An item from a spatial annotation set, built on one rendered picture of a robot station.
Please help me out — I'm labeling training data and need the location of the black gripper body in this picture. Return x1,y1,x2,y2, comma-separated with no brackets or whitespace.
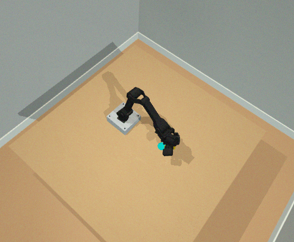
161,128,175,156

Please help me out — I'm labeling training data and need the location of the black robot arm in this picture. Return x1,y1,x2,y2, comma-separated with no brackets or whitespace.
117,87,180,146

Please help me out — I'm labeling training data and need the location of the cyan circle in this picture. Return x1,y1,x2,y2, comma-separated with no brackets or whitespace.
158,142,165,150

